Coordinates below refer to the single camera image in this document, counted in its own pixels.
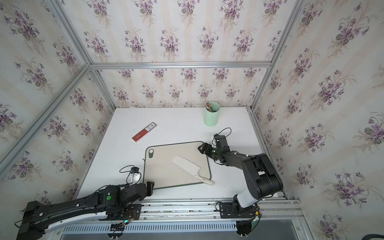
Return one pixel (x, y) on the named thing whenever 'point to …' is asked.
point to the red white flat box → (146, 129)
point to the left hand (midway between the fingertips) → (151, 189)
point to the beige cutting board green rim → (159, 168)
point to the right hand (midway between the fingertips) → (203, 151)
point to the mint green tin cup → (211, 115)
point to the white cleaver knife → (192, 168)
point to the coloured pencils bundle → (208, 106)
